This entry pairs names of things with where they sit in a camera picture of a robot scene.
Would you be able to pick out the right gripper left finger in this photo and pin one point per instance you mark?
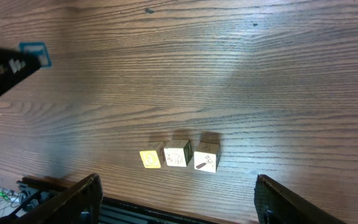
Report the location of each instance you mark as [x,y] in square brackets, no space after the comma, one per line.
[80,203]

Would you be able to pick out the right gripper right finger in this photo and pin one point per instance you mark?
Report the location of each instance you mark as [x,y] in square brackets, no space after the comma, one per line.
[274,203]

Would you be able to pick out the red edged frog block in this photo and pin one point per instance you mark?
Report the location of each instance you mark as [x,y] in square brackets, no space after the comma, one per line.
[39,49]

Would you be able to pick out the animal picture wooden block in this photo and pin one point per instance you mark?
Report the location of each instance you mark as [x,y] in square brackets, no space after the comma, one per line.
[178,152]

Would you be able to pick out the hammer picture wooden block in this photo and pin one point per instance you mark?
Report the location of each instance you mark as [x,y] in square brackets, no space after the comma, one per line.
[206,157]

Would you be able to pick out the yellow G letter block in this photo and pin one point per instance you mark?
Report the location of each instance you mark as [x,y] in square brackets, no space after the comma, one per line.
[153,156]

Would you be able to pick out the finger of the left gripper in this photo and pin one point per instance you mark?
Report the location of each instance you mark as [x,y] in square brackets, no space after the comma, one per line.
[15,67]

